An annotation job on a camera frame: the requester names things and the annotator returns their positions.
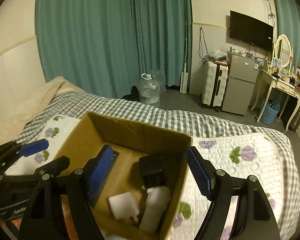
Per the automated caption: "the black remote control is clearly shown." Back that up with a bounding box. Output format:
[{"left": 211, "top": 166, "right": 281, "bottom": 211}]
[{"left": 88, "top": 145, "right": 119, "bottom": 207}]

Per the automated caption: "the white hair dryer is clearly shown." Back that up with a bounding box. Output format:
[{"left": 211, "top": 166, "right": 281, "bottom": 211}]
[{"left": 139, "top": 186, "right": 171, "bottom": 233}]

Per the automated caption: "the beige blanket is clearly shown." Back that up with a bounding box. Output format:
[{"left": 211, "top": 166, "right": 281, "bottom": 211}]
[{"left": 0, "top": 76, "right": 85, "bottom": 145}]

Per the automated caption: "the floral white quilt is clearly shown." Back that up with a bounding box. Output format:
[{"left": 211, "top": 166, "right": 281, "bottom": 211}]
[{"left": 6, "top": 115, "right": 284, "bottom": 239}]

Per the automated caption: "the brown cardboard box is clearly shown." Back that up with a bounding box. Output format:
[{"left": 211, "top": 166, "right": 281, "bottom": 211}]
[{"left": 57, "top": 112, "right": 192, "bottom": 239}]

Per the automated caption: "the white charger block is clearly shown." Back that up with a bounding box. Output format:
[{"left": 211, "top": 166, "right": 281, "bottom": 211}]
[{"left": 108, "top": 192, "right": 140, "bottom": 223}]

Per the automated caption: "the black box item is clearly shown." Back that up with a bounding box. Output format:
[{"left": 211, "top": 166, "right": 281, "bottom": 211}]
[{"left": 139, "top": 155, "right": 166, "bottom": 188}]

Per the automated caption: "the grey checkered bed sheet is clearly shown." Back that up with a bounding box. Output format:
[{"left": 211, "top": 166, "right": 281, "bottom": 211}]
[{"left": 17, "top": 92, "right": 300, "bottom": 239}]

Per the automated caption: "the clear water jug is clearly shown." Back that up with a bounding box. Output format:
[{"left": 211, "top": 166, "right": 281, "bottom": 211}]
[{"left": 137, "top": 73, "right": 160, "bottom": 108}]

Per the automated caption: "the teal curtain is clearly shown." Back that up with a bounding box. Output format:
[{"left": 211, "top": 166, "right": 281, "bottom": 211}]
[
  {"left": 35, "top": 0, "right": 192, "bottom": 98},
  {"left": 275, "top": 0, "right": 300, "bottom": 68}
]

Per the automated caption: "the white dressing table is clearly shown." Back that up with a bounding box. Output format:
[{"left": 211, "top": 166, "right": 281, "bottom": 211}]
[{"left": 251, "top": 69, "right": 300, "bottom": 131}]

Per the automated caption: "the silver mini fridge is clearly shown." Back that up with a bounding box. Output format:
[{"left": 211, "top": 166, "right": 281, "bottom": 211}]
[{"left": 222, "top": 54, "right": 258, "bottom": 115}]

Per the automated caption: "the white flat mop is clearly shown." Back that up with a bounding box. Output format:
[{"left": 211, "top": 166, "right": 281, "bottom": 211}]
[{"left": 180, "top": 21, "right": 188, "bottom": 94}]

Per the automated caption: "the white suitcase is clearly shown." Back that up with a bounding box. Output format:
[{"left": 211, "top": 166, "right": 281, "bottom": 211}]
[{"left": 202, "top": 61, "right": 229, "bottom": 108}]

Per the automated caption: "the oval white mirror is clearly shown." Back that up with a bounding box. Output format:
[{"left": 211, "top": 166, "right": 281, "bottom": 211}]
[{"left": 274, "top": 34, "right": 293, "bottom": 68}]

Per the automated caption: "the teal right curtain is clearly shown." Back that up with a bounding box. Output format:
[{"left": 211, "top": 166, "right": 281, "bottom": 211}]
[{"left": 275, "top": 0, "right": 300, "bottom": 68}]

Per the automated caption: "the black wall television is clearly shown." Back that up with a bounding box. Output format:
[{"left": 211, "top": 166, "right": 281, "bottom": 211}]
[{"left": 230, "top": 11, "right": 274, "bottom": 51}]

